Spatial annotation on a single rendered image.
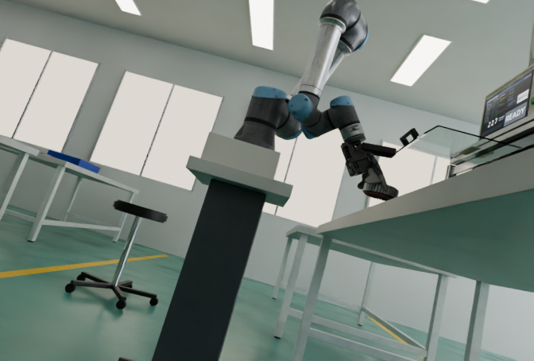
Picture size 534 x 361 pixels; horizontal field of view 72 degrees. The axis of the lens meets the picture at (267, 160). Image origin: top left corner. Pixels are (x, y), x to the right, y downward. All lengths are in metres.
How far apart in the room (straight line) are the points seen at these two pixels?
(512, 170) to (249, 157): 0.79
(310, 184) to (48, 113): 4.43
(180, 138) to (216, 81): 1.13
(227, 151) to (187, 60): 5.49
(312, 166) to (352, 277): 1.76
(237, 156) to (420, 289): 5.23
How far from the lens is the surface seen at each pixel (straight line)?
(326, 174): 5.87
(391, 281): 6.01
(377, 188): 1.23
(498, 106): 1.52
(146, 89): 6.55
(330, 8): 1.34
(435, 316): 2.85
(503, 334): 6.74
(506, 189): 0.51
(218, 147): 1.16
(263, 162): 1.14
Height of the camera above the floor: 0.57
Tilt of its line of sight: 12 degrees up
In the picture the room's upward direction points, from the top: 17 degrees clockwise
